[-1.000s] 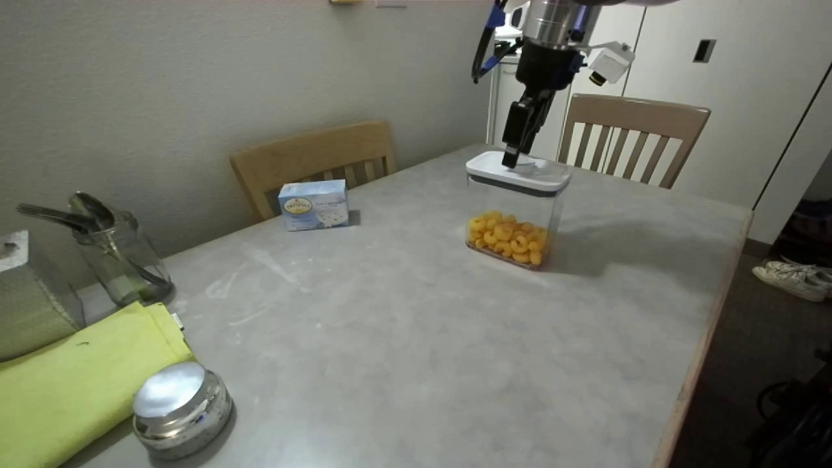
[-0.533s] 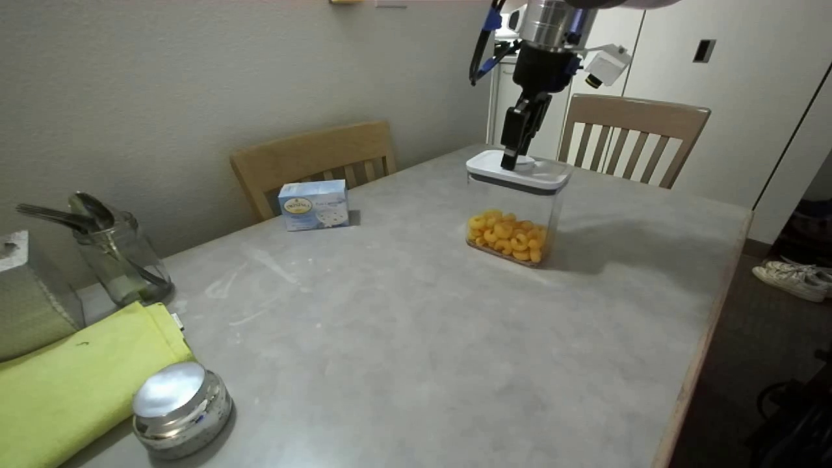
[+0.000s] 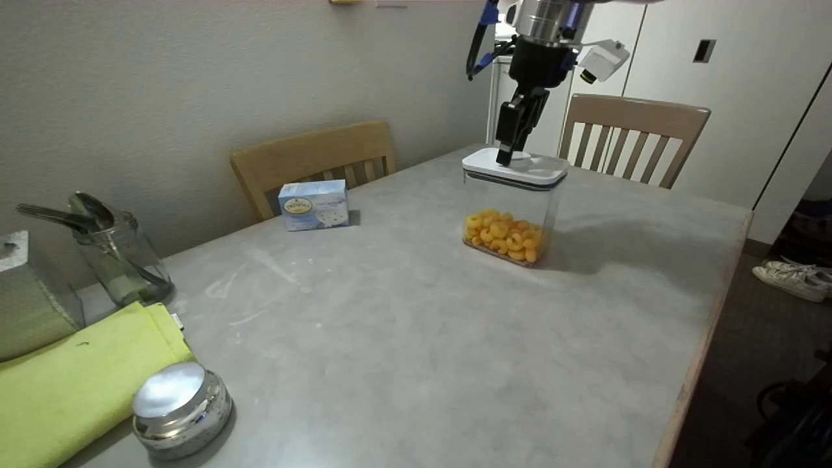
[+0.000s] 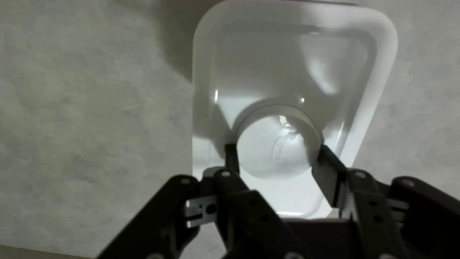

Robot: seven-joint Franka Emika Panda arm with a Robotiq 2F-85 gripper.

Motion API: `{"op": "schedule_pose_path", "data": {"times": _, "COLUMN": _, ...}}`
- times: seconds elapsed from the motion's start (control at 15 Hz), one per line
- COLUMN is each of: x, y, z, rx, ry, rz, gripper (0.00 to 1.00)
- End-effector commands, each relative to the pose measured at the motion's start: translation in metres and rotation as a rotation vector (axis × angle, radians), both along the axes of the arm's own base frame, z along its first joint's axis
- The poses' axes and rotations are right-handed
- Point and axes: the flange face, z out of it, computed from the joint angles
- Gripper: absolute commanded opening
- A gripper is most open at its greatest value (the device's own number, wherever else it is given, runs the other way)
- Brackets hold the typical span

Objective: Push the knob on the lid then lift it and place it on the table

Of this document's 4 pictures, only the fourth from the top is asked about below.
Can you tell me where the white container lid with knob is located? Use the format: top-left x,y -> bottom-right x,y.
192,0 -> 400,220

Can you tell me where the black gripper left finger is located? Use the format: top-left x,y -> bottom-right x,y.
98,143 -> 308,259

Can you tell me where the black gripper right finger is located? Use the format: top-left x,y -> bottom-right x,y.
311,143 -> 460,259

